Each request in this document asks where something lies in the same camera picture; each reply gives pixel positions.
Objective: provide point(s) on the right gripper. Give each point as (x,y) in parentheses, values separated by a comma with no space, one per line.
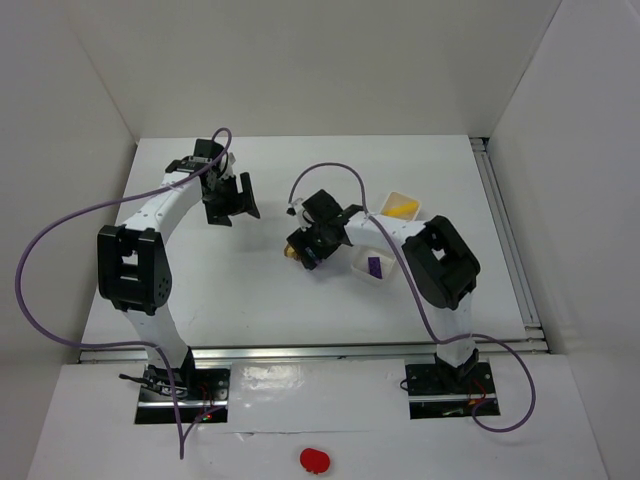
(306,247)

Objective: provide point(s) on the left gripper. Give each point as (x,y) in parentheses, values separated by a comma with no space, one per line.
(232,198)

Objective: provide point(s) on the brown lego brick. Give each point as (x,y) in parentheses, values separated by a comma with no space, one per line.
(289,252)

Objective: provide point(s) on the small purple lego brick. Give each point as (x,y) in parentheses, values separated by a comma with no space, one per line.
(375,267)

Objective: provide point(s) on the yellow lego plate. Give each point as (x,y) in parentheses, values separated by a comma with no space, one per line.
(406,210)

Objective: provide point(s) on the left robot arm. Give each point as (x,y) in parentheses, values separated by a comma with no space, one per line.
(133,267)

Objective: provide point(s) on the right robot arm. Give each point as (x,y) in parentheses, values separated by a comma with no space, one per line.
(439,267)

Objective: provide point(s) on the white compartment tray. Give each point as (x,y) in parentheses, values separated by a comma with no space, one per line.
(369,232)

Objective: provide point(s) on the red round button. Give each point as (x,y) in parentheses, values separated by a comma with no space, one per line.
(315,461)

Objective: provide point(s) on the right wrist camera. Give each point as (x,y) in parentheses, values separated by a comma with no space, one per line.
(295,207)

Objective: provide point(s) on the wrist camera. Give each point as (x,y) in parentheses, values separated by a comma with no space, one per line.
(295,207)
(226,166)

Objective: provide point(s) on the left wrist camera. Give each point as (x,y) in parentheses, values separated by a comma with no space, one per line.
(226,166)

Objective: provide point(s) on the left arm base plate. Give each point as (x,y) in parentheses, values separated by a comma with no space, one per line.
(206,397)

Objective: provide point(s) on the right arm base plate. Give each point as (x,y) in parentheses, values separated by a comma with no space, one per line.
(431,397)

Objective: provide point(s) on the aluminium side rail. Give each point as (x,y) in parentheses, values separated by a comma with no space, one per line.
(514,265)

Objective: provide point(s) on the aluminium front rail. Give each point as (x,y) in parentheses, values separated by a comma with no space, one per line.
(227,355)

